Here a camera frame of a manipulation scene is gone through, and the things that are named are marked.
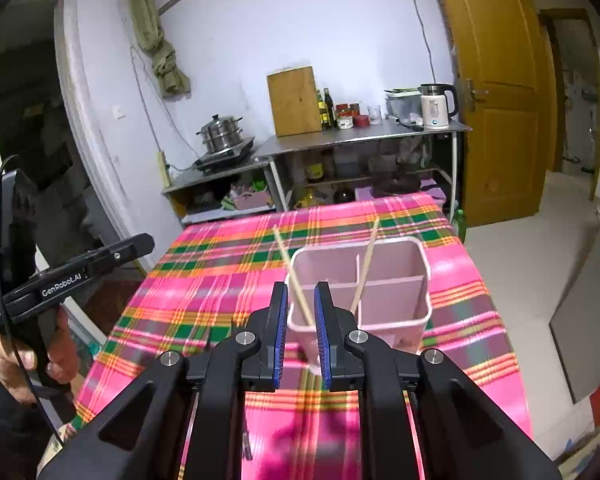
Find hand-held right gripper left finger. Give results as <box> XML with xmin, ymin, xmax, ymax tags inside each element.
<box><xmin>45</xmin><ymin>281</ymin><xmax>288</xmax><ymax>480</ymax></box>

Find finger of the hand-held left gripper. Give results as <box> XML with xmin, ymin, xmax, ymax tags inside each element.
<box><xmin>87</xmin><ymin>232</ymin><xmax>156</xmax><ymax>275</ymax></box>

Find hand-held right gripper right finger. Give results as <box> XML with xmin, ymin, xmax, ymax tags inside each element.
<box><xmin>314</xmin><ymin>281</ymin><xmax>563</xmax><ymax>480</ymax></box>

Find wooden chopstick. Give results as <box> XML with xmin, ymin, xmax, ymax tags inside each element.
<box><xmin>350</xmin><ymin>217</ymin><xmax>381</xmax><ymax>313</ymax></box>
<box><xmin>272</xmin><ymin>226</ymin><xmax>315</xmax><ymax>328</ymax></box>

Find pink plastic utensil holder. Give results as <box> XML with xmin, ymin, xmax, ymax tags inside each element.
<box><xmin>286</xmin><ymin>237</ymin><xmax>433</xmax><ymax>362</ymax></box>

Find person's left forearm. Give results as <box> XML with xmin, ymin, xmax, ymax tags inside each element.
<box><xmin>0</xmin><ymin>370</ymin><xmax>68</xmax><ymax>480</ymax></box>

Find person's left hand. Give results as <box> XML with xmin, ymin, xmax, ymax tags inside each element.
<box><xmin>0</xmin><ymin>305</ymin><xmax>81</xmax><ymax>406</ymax></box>

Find pink plaid tablecloth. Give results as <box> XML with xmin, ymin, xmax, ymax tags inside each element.
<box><xmin>72</xmin><ymin>192</ymin><xmax>533</xmax><ymax>480</ymax></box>

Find low metal shelf table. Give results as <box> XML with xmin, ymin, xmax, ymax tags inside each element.
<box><xmin>161</xmin><ymin>157</ymin><xmax>281</xmax><ymax>227</ymax></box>

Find black induction cooker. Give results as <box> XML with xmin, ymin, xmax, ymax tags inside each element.
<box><xmin>194</xmin><ymin>136</ymin><xmax>257</xmax><ymax>171</ymax></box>

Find steel steamer pot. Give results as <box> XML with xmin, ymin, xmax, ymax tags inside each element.
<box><xmin>196</xmin><ymin>114</ymin><xmax>245</xmax><ymax>155</ymax></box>

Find black pot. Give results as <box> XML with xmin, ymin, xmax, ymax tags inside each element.
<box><xmin>369</xmin><ymin>152</ymin><xmax>422</xmax><ymax>197</ymax></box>

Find purple box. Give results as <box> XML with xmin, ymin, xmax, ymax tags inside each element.
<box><xmin>356</xmin><ymin>179</ymin><xmax>447</xmax><ymax>207</ymax></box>

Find tall metal shelf table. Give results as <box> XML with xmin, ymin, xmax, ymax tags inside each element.
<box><xmin>254</xmin><ymin>118</ymin><xmax>473</xmax><ymax>223</ymax></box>

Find hanging green cloth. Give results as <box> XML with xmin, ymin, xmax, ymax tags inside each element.
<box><xmin>128</xmin><ymin>0</ymin><xmax>191</xmax><ymax>100</ymax></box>

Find wooden cutting board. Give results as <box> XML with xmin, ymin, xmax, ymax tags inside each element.
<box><xmin>266</xmin><ymin>66</ymin><xmax>323</xmax><ymax>137</ymax></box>

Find clear plastic food container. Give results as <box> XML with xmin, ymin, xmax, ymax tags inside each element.
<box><xmin>384</xmin><ymin>88</ymin><xmax>424</xmax><ymax>127</ymax></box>

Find white electric kettle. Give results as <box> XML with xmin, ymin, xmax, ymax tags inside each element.
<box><xmin>419</xmin><ymin>83</ymin><xmax>460</xmax><ymax>131</ymax></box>

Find grey flat board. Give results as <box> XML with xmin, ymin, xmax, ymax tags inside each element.
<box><xmin>549</xmin><ymin>219</ymin><xmax>600</xmax><ymax>404</ymax></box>

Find yellow wooden door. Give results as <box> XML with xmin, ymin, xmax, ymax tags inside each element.
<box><xmin>427</xmin><ymin>0</ymin><xmax>542</xmax><ymax>229</ymax></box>

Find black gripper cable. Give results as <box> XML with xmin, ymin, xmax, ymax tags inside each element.
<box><xmin>0</xmin><ymin>154</ymin><xmax>66</xmax><ymax>446</ymax></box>

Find wall cable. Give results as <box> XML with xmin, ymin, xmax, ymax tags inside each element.
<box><xmin>399</xmin><ymin>0</ymin><xmax>455</xmax><ymax>88</ymax></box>

